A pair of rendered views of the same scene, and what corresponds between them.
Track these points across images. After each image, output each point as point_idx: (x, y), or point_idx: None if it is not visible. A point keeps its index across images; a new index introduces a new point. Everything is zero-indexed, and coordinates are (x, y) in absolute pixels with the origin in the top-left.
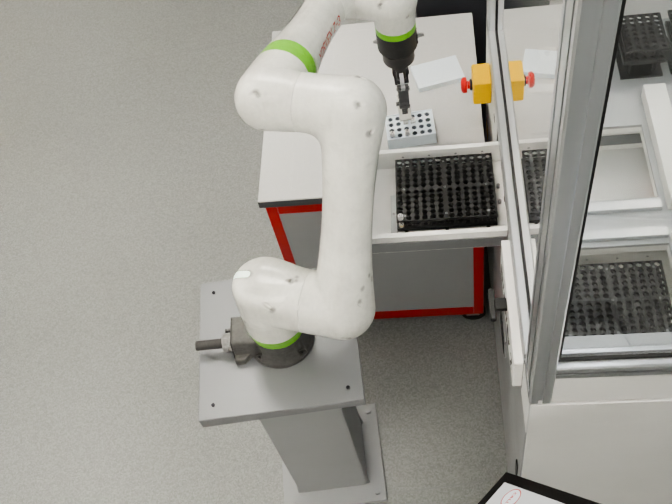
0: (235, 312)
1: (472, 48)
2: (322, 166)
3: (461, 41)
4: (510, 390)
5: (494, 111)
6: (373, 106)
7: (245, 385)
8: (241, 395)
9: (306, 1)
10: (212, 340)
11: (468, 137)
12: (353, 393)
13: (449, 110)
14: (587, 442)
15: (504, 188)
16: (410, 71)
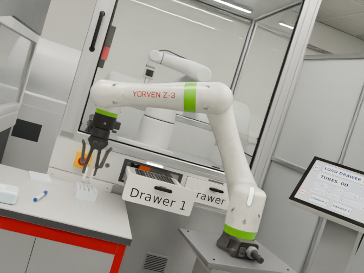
0: (225, 256)
1: (21, 169)
2: (229, 123)
3: (13, 169)
4: (192, 265)
5: (108, 160)
6: None
7: (269, 260)
8: (275, 262)
9: (134, 84)
10: (255, 253)
11: None
12: (254, 241)
13: (69, 186)
14: None
15: (169, 163)
16: (30, 182)
